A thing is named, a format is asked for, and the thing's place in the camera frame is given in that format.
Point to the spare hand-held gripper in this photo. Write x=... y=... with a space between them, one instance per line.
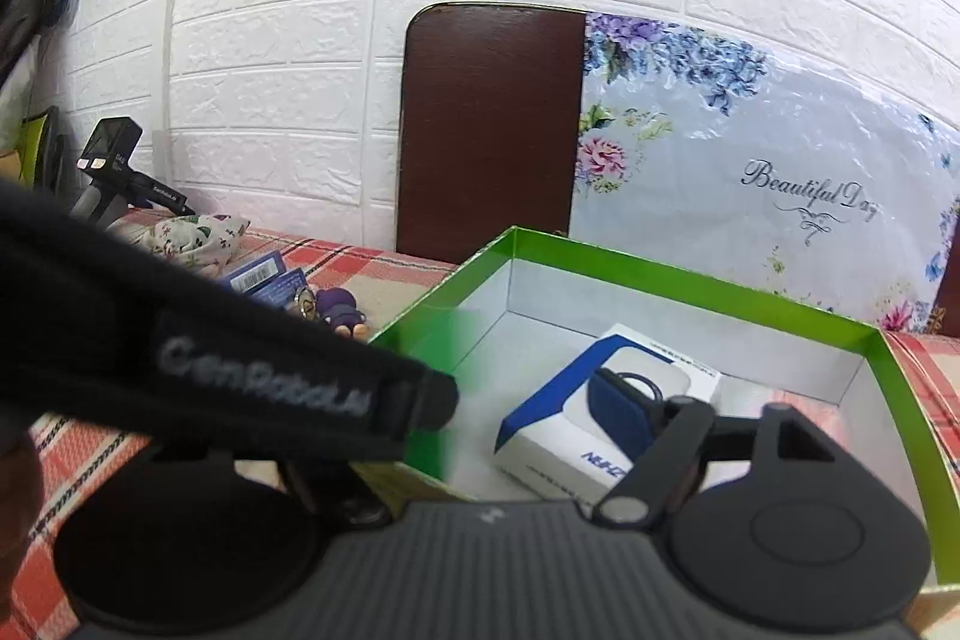
x=109 y=160

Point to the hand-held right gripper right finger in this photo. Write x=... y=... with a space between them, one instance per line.
x=628 y=419

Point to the yellow-green flat item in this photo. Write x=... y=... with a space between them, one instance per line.
x=36 y=145

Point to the blue card box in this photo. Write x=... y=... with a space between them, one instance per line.
x=289 y=289
x=251 y=271

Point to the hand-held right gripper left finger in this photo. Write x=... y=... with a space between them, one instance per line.
x=366 y=514

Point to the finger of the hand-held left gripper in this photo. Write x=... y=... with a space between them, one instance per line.
x=285 y=377

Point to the white and blue small box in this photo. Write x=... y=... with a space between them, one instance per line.
x=540 y=430

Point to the green cardboard box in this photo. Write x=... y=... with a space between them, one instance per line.
x=675 y=284

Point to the dark brown chair back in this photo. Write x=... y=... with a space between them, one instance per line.
x=491 y=138

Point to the plaid tablecloth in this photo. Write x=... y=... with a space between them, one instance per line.
x=82 y=452

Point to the floral plastic bedding bag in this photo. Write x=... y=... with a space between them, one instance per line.
x=750 y=160

